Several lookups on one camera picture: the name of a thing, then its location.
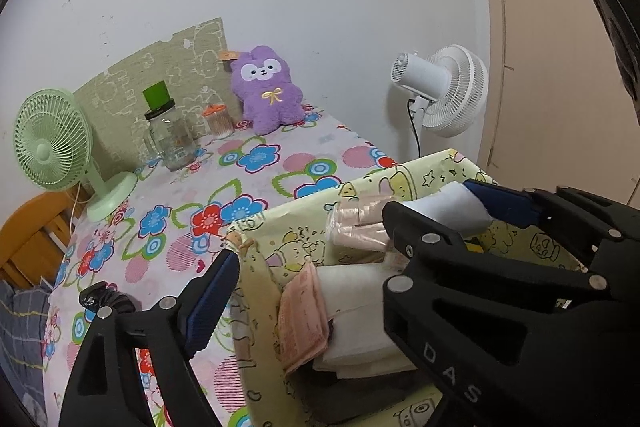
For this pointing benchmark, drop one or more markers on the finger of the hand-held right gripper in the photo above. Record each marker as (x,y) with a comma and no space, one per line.
(505,204)
(450,307)

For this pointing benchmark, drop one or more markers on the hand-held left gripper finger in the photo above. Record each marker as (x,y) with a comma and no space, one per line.
(210,309)

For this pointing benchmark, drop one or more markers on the yellow printed fabric storage box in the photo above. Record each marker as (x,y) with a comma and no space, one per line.
(260,307)

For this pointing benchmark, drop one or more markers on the white cloth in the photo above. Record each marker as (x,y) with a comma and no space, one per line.
(450,204)

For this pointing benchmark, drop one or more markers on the white folded towel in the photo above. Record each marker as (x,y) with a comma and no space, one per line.
(360,307)

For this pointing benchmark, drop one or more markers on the pink towel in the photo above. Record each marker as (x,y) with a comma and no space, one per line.
(302,322)

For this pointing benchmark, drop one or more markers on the black fabric bundle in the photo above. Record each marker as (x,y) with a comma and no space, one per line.
(107,297)

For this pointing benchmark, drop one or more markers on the floral tablecloth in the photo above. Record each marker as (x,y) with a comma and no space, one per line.
(175,207)

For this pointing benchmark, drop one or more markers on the pink clear packets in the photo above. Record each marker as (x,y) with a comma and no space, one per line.
(357,224)

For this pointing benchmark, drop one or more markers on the white fan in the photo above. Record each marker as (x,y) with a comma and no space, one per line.
(450,92)

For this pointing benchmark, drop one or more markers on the beige cabinet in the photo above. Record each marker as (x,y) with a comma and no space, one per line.
(550,57)

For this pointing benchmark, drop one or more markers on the glass jar with green lid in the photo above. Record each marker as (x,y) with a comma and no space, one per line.
(170,137)

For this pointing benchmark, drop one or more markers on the small jar with orange lid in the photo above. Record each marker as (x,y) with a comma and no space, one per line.
(220,122)

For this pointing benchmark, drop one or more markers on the grey plaid bedding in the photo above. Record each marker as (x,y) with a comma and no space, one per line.
(20,347)

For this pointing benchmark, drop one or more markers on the wooden headboard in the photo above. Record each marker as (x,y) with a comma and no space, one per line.
(30,227)

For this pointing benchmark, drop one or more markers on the dark cloth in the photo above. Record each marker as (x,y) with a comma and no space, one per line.
(610,17)

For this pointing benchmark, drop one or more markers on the purple plush toy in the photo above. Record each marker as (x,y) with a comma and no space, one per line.
(267,97)

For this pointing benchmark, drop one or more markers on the green desk fan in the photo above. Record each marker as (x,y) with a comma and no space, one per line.
(50,142)

